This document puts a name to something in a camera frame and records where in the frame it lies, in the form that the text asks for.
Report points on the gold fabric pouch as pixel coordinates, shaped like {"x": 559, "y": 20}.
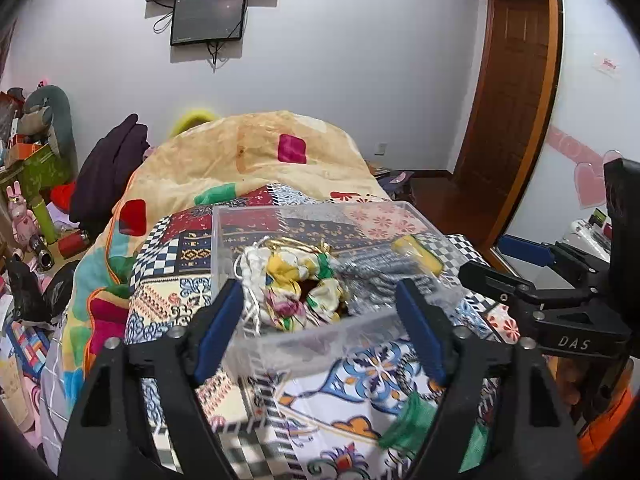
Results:
{"x": 295, "y": 246}

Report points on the black camera lens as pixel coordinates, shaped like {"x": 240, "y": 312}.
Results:
{"x": 41, "y": 255}

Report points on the brown wooden door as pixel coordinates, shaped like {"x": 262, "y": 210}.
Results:
{"x": 554, "y": 60}

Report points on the green cardboard box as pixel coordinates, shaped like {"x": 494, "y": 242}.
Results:
{"x": 35, "y": 172}

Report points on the person's right forearm orange sleeve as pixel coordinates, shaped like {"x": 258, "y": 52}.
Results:
{"x": 612, "y": 422}

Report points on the dark purple floor bag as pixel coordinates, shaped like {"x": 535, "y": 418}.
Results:
{"x": 395, "y": 180}

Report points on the dark purple clothing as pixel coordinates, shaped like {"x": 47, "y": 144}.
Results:
{"x": 107, "y": 170}

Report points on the pink rabbit figure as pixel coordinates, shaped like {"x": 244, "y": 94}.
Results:
{"x": 22, "y": 217}

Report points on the person's right hand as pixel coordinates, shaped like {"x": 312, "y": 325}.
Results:
{"x": 567, "y": 377}

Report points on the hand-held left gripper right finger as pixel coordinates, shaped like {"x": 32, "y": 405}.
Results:
{"x": 421, "y": 336}

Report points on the pink heart wall stickers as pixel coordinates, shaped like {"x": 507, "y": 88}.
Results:
{"x": 587, "y": 180}

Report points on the red cup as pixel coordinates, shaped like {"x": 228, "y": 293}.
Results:
{"x": 74, "y": 242}

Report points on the red cloth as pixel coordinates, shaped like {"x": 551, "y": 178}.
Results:
{"x": 62, "y": 195}

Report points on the white appliance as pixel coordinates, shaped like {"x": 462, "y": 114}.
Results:
{"x": 585, "y": 235}

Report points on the green cloth pouch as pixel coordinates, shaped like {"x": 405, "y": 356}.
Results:
{"x": 410, "y": 425}

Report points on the silver glitter cloth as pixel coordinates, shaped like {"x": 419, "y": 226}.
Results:
{"x": 372, "y": 267}

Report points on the small black wall monitor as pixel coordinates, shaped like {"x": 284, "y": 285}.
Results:
{"x": 209, "y": 19}

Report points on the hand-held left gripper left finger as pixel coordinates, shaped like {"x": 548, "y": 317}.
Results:
{"x": 218, "y": 332}

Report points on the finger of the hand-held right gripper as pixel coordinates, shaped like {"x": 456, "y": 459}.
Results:
{"x": 525, "y": 251}
{"x": 487, "y": 280}

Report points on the orange quilt with coloured squares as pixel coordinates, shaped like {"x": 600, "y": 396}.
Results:
{"x": 200, "y": 160}

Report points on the clear plastic storage box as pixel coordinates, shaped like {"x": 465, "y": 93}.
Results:
{"x": 310, "y": 332}

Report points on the grey plush toy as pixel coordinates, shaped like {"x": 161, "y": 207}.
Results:
{"x": 50, "y": 115}

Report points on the wall power outlet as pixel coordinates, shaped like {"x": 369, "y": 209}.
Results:
{"x": 381, "y": 149}

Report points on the black bag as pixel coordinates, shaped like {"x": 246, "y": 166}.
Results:
{"x": 37, "y": 292}

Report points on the yellow-green plush item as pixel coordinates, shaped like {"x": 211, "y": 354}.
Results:
{"x": 190, "y": 120}

